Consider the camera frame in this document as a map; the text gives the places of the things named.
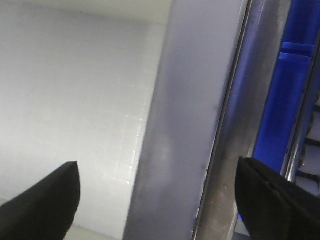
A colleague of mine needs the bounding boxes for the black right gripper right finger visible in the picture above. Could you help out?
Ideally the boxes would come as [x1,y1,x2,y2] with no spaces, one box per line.
[234,157,320,240]

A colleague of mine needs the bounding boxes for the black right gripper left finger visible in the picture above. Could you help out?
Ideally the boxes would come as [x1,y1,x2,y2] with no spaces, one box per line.
[0,161,81,240]

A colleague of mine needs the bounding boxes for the white plastic tote bin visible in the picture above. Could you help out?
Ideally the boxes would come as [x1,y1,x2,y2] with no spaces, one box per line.
[0,0,247,240]

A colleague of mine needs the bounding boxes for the blue bin near right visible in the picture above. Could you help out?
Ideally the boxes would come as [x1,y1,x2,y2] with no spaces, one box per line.
[254,0,320,173]

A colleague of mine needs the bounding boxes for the metal shelf divider rail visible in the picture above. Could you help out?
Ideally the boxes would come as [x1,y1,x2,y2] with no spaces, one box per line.
[193,0,292,240]

